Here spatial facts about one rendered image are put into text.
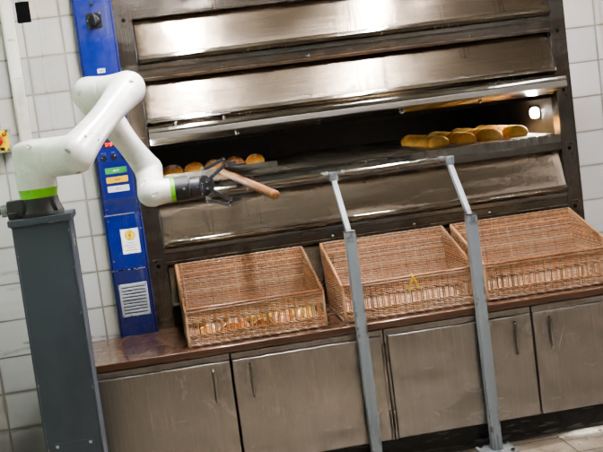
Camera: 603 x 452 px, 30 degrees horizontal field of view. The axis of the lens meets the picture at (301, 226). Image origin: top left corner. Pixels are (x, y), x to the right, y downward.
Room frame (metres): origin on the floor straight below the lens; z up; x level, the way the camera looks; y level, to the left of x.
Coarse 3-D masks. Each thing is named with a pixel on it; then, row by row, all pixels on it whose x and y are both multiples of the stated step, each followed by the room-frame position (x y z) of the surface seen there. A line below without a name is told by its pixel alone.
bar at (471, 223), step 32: (416, 160) 4.52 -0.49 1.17; (448, 160) 4.52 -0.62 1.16; (224, 192) 4.41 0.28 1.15; (352, 256) 4.24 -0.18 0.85; (480, 256) 4.31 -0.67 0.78; (352, 288) 4.24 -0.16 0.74; (480, 288) 4.31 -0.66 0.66; (480, 320) 4.30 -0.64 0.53; (480, 352) 4.33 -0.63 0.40; (480, 448) 4.35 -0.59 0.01; (512, 448) 4.28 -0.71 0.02
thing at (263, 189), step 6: (222, 174) 4.98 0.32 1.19; (228, 174) 4.71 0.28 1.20; (234, 174) 4.54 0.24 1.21; (234, 180) 4.50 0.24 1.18; (240, 180) 4.25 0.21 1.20; (246, 180) 4.11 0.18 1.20; (252, 180) 4.02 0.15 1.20; (246, 186) 4.11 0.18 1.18; (252, 186) 3.90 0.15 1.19; (258, 186) 3.77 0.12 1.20; (264, 186) 3.69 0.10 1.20; (258, 192) 3.78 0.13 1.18; (264, 192) 3.61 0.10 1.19; (270, 192) 3.48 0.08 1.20; (276, 192) 3.47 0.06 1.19; (276, 198) 3.47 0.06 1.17
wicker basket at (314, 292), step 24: (192, 264) 4.72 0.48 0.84; (216, 264) 4.73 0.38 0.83; (240, 264) 4.75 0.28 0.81; (264, 264) 4.75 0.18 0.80; (192, 288) 4.70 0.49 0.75; (216, 288) 4.71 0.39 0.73; (240, 288) 4.71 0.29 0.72; (264, 288) 4.72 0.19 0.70; (312, 288) 4.56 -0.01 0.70; (192, 312) 4.26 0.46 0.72; (216, 312) 4.28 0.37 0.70; (240, 312) 4.29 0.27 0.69; (264, 312) 4.30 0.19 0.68; (312, 312) 4.33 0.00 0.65; (192, 336) 4.26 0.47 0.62; (216, 336) 4.27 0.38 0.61; (240, 336) 4.29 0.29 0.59; (264, 336) 4.30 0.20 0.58
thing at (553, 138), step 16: (480, 144) 4.93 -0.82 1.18; (496, 144) 4.94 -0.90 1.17; (512, 144) 4.95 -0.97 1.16; (528, 144) 4.96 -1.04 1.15; (368, 160) 4.87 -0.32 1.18; (384, 160) 4.88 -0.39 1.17; (400, 160) 4.89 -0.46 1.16; (256, 176) 4.80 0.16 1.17; (272, 176) 4.81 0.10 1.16; (288, 176) 4.82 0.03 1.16
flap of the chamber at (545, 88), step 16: (448, 96) 4.77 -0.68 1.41; (464, 96) 4.77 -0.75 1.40; (480, 96) 4.78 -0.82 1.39; (496, 96) 4.85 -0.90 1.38; (512, 96) 4.92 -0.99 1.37; (528, 96) 5.00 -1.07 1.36; (320, 112) 4.69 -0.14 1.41; (336, 112) 4.70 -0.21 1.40; (352, 112) 4.71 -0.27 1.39; (368, 112) 4.75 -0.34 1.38; (384, 112) 4.83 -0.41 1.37; (192, 128) 4.62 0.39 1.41; (208, 128) 4.63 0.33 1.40; (224, 128) 4.64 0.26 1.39; (240, 128) 4.66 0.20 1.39; (256, 128) 4.73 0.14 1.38; (272, 128) 4.81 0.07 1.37; (160, 144) 4.79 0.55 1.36
